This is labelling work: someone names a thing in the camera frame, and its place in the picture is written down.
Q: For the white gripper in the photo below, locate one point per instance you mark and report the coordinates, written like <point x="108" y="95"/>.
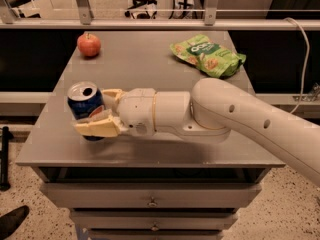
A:
<point x="136" y="110"/>

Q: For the blue pepsi can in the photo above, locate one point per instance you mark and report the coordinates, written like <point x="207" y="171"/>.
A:
<point x="85" y="100"/>

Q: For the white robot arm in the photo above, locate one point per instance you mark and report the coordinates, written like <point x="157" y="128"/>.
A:
<point x="209" y="111"/>

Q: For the red apple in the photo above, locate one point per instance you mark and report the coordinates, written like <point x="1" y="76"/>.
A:
<point x="89" y="45"/>

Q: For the grey drawer cabinet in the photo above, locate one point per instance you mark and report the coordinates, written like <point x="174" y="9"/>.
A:
<point x="128" y="60"/>

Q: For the top grey drawer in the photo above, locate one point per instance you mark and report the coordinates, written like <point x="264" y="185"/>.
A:
<point x="150" y="195"/>

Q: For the grey drawer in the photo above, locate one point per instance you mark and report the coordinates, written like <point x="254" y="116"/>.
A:
<point x="150" y="195"/>
<point x="159" y="219"/>
<point x="157" y="235"/>

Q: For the black floor stand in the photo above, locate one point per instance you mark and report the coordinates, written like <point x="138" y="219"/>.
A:
<point x="5" y="136"/>

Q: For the green chip bag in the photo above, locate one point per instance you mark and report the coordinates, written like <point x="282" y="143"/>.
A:
<point x="209" y="57"/>

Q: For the middle grey drawer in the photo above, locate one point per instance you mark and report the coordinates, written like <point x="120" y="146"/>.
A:
<point x="159" y="219"/>

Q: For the black office chair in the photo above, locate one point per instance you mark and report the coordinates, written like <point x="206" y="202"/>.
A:
<point x="142" y="9"/>

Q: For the bottom grey drawer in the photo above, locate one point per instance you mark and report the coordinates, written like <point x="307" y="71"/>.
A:
<point x="157" y="235"/>

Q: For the metal railing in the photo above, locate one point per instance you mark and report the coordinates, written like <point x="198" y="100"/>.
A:
<point x="171" y="15"/>

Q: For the black shoe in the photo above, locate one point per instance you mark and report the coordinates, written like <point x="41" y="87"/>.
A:
<point x="11" y="221"/>

